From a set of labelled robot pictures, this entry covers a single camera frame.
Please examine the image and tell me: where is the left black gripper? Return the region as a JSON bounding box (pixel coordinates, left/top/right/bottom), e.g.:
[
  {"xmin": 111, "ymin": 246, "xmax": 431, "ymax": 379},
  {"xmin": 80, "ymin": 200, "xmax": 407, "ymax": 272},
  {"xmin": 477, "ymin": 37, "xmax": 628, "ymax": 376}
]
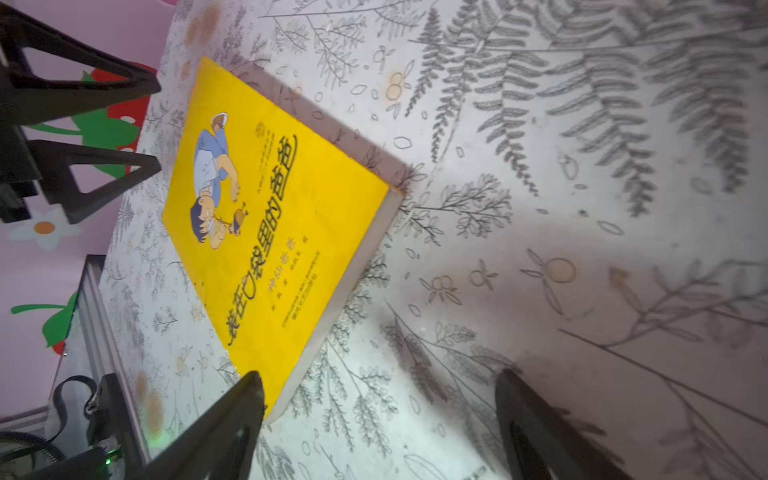
[{"xmin": 1, "ymin": 5, "xmax": 161, "ymax": 224}]

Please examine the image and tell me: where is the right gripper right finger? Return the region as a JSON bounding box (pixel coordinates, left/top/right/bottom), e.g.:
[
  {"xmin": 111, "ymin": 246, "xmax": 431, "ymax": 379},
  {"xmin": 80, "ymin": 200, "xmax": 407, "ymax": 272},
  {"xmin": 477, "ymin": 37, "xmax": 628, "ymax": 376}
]
[{"xmin": 495, "ymin": 369, "xmax": 629, "ymax": 479}]

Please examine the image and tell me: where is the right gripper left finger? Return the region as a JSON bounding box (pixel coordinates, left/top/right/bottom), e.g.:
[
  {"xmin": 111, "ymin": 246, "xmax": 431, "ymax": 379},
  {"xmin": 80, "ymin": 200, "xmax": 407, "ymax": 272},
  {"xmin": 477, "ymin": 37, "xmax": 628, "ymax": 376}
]
[{"xmin": 134, "ymin": 371, "xmax": 266, "ymax": 479}]

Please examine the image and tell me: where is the yellow cover book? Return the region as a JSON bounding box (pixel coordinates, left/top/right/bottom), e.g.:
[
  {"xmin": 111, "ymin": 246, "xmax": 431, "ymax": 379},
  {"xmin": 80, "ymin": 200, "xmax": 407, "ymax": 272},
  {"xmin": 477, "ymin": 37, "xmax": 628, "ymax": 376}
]
[{"xmin": 162, "ymin": 58, "xmax": 403, "ymax": 421}]

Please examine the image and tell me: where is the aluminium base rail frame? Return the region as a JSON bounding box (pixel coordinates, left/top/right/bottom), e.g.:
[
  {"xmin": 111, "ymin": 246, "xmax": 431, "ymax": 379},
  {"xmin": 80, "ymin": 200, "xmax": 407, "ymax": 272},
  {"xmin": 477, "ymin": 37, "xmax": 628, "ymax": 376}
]
[{"xmin": 1, "ymin": 255, "xmax": 149, "ymax": 466}]

